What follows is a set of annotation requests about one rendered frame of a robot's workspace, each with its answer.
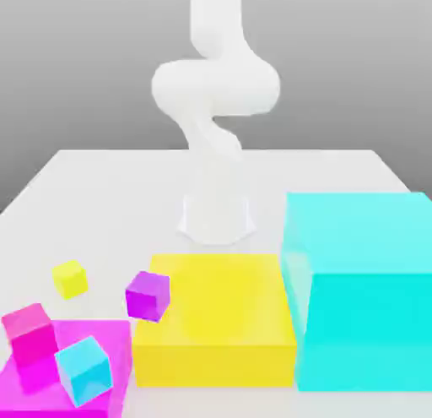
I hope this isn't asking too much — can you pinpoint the small purple cube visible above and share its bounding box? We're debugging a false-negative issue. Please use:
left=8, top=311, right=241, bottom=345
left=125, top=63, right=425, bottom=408
left=124, top=270, right=171, bottom=323

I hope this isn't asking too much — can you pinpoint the large magenta box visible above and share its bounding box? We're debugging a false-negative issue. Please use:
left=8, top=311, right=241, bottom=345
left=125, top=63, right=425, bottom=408
left=0, top=318, right=132, bottom=418

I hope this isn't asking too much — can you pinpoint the small light blue cube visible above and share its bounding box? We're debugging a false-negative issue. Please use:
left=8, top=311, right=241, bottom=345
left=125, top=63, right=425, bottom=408
left=54, top=335, right=114, bottom=409

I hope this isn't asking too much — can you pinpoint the small yellow cube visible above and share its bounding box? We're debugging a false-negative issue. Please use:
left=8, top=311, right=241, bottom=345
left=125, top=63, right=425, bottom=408
left=51, top=259, right=89, bottom=301

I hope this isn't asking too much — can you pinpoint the large cyan box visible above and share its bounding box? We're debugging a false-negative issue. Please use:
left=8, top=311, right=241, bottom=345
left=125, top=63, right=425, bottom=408
left=280, top=192, right=432, bottom=393

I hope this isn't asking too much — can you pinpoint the large yellow box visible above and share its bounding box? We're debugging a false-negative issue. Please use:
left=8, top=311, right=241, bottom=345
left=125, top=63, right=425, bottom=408
left=131, top=253, right=298, bottom=388

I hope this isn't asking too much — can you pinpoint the small pink cube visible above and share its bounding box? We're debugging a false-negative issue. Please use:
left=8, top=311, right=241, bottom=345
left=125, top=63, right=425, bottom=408
left=0, top=301, right=59, bottom=367

